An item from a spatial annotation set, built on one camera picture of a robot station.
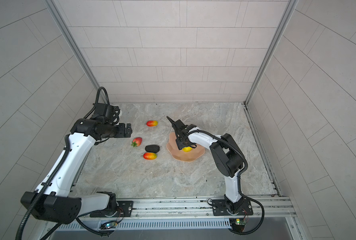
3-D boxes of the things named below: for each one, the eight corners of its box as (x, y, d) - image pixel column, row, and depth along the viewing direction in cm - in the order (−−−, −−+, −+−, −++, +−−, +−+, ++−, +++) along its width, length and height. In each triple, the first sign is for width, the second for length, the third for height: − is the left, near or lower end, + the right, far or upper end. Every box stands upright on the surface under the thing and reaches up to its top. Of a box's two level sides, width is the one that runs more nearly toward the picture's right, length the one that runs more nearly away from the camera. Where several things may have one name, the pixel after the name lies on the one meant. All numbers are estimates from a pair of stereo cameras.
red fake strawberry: (132, 147, 94) (131, 144, 91) (134, 140, 98) (133, 137, 94) (140, 147, 94) (139, 144, 91) (142, 140, 98) (140, 137, 95)
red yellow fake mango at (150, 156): (144, 160, 89) (142, 157, 86) (145, 155, 91) (143, 152, 88) (156, 160, 89) (155, 157, 86) (157, 155, 91) (156, 152, 88)
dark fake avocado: (145, 153, 92) (144, 150, 89) (147, 147, 94) (145, 144, 91) (158, 153, 92) (157, 150, 89) (159, 147, 94) (158, 144, 91)
